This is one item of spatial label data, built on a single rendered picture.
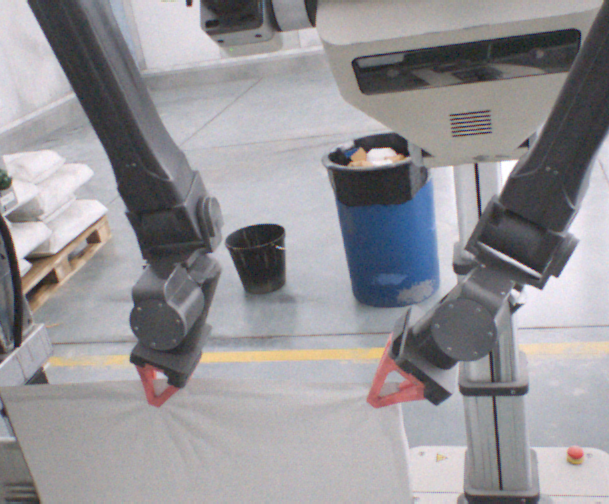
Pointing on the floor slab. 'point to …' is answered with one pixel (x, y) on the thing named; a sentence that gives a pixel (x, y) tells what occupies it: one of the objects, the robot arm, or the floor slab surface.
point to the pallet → (53, 269)
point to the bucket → (259, 256)
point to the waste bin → (385, 222)
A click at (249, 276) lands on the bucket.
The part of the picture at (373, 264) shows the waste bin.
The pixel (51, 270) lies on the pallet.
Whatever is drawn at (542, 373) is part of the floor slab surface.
